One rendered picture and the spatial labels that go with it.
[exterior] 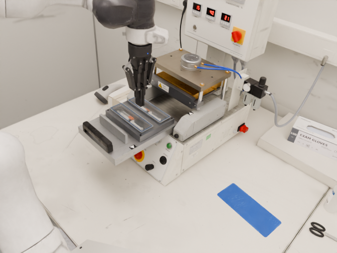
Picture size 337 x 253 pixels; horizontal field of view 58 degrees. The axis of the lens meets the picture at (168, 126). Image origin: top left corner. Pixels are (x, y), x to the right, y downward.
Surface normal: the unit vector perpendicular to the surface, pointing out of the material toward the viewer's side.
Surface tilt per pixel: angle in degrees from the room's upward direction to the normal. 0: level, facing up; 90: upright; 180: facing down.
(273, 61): 90
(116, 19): 89
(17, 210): 66
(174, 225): 0
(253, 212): 0
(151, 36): 91
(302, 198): 0
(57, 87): 90
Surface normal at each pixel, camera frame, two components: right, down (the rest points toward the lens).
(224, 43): -0.71, 0.40
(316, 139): -0.55, 0.44
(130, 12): 0.39, 0.58
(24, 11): 0.43, 0.83
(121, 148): 0.07, -0.78
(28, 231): 0.50, -0.14
